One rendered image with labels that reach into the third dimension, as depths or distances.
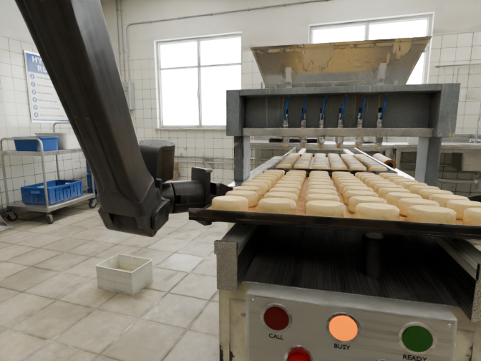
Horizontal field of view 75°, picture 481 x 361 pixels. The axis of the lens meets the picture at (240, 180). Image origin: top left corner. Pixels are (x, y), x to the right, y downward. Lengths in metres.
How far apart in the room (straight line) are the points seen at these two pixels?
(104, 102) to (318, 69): 0.91
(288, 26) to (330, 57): 3.47
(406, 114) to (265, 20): 3.67
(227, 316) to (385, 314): 0.21
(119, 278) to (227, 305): 1.79
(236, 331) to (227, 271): 0.11
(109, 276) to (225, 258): 1.91
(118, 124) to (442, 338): 0.43
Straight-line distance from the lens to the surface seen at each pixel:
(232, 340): 0.51
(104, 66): 0.34
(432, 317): 0.44
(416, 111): 1.21
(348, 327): 0.43
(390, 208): 0.42
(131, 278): 2.18
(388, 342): 0.45
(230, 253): 0.40
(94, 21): 0.33
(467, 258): 0.45
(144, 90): 5.34
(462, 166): 3.92
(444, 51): 4.53
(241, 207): 0.42
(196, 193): 0.56
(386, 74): 1.18
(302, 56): 1.15
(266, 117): 1.19
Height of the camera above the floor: 1.05
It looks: 9 degrees down
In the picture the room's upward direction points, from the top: straight up
